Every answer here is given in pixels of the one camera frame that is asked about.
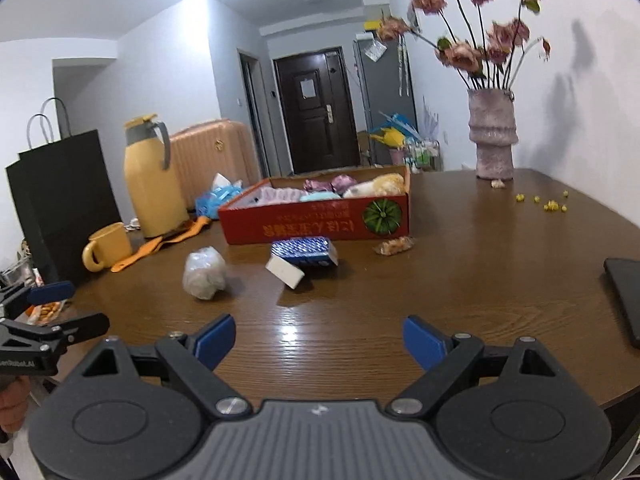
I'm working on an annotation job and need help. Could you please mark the blue handkerchief tissue box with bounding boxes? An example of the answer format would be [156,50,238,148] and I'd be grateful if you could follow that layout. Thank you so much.
[271,236,338,276]

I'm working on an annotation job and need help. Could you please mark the light blue plush toy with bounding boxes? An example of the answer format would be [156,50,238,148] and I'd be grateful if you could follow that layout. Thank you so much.
[299,191,342,203]

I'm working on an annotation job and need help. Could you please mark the white yellow plush toy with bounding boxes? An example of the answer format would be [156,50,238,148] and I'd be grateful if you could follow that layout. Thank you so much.
[343,174,405,198]

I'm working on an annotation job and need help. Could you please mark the person's left hand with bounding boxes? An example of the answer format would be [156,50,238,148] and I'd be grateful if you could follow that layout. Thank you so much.
[0,377,32,434]

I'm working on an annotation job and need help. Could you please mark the colourful snack packet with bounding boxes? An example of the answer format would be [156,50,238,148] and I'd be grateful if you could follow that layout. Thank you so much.
[25,300,66,326]

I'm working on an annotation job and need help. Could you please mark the yellow ceramic mug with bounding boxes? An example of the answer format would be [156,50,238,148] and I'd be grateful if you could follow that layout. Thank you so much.
[81,222,134,272]

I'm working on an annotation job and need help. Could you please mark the black paper shopping bag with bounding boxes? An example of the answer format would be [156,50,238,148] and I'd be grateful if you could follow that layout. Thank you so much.
[6,112,120,285]

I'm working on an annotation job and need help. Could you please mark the white small box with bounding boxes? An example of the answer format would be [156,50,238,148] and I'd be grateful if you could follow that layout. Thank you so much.
[266,256,305,289]

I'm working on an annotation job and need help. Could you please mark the small wrapped snack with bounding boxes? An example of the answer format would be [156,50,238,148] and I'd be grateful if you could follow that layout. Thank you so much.
[374,236,414,257]

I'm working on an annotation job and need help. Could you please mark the blue tissue pack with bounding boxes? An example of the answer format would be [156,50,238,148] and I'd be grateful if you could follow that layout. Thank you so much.
[195,174,243,220]

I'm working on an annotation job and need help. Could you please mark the yellow thermos jug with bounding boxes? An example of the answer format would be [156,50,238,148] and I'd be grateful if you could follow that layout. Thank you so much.
[124,114,189,238]

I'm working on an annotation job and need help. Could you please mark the red cardboard box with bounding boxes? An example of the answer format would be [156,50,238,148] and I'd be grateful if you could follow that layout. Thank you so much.
[218,165,411,245]

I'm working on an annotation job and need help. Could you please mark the yellow dried buds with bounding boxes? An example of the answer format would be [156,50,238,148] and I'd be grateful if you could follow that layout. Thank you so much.
[514,190,570,212]

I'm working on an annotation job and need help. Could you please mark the peach hard-shell suitcase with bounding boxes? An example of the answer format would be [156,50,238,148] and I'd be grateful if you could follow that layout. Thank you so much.
[170,119,262,209]

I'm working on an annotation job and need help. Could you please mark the black smartphone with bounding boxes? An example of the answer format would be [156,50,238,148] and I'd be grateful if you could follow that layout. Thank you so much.
[603,258,640,349]

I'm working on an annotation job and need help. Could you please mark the yellow watering can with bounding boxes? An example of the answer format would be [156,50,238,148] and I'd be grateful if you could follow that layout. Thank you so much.
[370,127,406,150]

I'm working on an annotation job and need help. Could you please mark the pink textured vase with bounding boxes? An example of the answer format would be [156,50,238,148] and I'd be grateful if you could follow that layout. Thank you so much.
[468,89,518,181]

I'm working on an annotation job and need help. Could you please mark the dark brown door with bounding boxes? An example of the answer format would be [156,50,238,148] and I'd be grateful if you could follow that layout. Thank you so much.
[273,47,360,174]

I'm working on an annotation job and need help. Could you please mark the grey refrigerator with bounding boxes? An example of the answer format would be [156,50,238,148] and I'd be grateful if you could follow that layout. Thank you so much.
[352,32,419,166]

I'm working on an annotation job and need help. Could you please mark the dried pink roses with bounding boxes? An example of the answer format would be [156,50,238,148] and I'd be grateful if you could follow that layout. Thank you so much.
[375,0,551,94]

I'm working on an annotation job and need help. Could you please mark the yellow box atop fridge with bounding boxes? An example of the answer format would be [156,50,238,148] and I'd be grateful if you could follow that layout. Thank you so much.
[363,20,382,32]

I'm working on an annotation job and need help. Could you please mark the orange black strap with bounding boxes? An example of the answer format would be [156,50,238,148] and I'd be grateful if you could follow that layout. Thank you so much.
[109,214,214,274]

